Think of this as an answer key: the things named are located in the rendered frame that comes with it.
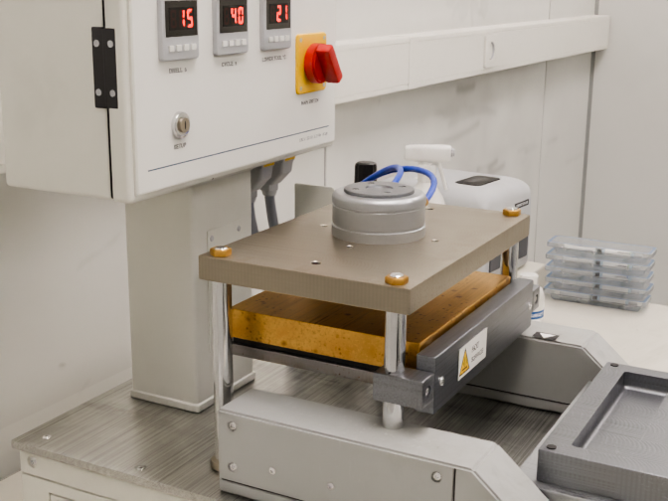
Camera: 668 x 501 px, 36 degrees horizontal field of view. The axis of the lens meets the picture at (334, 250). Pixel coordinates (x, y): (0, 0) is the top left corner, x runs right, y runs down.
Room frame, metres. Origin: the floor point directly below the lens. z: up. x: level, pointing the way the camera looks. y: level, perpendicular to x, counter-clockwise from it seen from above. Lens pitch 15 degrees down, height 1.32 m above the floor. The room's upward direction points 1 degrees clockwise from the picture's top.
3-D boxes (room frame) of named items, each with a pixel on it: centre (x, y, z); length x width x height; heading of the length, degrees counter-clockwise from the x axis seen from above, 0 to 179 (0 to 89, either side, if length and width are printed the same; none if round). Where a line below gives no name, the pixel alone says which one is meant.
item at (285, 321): (0.86, -0.04, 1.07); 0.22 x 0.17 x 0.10; 152
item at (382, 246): (0.89, -0.02, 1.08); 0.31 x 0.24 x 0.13; 152
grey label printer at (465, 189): (1.87, -0.22, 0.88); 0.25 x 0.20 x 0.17; 55
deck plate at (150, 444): (0.87, -0.01, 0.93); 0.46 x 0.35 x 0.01; 62
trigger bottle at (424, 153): (1.74, -0.16, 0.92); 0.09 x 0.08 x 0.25; 82
